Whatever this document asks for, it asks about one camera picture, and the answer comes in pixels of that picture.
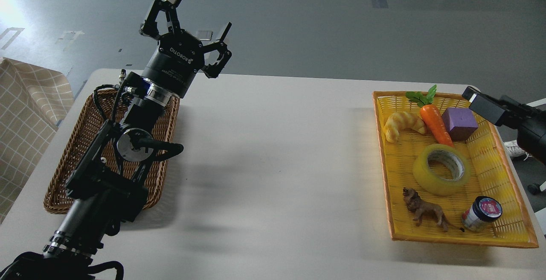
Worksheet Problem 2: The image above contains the beige checkered cloth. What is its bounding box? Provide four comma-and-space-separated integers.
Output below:
0, 58, 74, 221

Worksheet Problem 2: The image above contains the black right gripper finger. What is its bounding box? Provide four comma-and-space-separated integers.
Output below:
462, 86, 507, 126

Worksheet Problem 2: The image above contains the toy croissant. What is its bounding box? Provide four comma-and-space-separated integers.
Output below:
384, 111, 427, 143

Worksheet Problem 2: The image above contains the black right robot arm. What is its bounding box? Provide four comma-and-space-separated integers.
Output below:
462, 86, 546, 164

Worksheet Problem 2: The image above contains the yellow tape roll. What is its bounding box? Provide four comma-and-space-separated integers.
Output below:
412, 144, 471, 196

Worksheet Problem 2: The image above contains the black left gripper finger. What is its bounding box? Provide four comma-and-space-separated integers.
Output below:
139, 0, 189, 41
201, 22, 232, 79

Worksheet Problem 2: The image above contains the brown toy lion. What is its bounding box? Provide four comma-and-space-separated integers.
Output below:
402, 187, 465, 233

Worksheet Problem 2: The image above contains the orange toy carrot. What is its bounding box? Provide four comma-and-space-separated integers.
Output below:
404, 85, 454, 147

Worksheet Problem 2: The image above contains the brown wicker basket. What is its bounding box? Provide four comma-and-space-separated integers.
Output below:
44, 87, 181, 215

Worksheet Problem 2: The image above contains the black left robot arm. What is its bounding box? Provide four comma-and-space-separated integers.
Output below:
1, 0, 232, 280

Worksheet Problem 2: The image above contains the purple foam cube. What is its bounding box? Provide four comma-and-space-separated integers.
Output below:
442, 107, 479, 142

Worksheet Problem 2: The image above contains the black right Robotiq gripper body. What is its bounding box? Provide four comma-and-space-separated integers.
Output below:
500, 95, 546, 132

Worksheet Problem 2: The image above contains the yellow plastic tray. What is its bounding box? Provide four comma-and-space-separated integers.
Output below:
373, 91, 540, 248

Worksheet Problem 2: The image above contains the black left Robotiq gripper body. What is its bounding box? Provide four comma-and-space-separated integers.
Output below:
144, 31, 204, 98

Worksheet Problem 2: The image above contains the small jar with red lid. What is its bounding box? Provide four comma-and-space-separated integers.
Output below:
462, 195, 503, 233

